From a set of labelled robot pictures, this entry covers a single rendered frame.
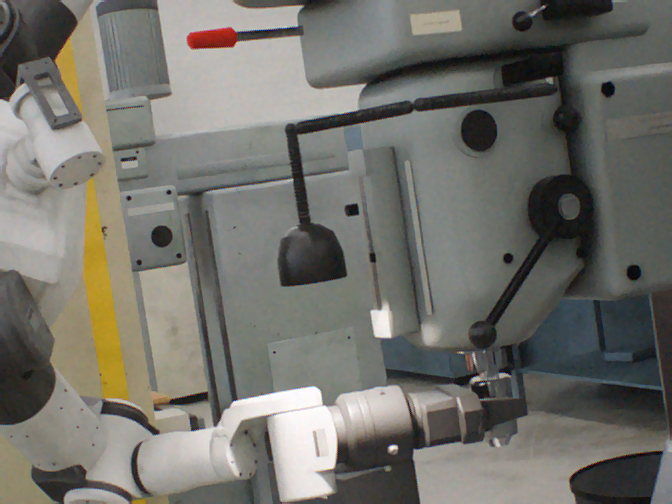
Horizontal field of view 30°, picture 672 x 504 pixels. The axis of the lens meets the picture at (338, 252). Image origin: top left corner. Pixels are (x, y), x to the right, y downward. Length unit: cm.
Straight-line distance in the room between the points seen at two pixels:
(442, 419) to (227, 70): 973
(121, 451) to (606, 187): 64
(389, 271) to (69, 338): 175
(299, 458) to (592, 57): 55
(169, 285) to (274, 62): 247
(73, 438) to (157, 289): 836
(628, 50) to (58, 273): 68
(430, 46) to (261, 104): 984
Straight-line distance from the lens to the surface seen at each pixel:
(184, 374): 991
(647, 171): 146
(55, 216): 145
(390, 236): 139
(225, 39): 145
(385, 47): 132
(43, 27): 163
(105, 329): 307
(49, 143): 138
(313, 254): 131
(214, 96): 1099
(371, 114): 127
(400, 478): 178
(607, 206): 143
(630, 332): 818
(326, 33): 144
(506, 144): 138
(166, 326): 984
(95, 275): 306
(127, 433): 154
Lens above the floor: 151
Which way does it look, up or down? 3 degrees down
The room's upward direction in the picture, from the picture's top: 9 degrees counter-clockwise
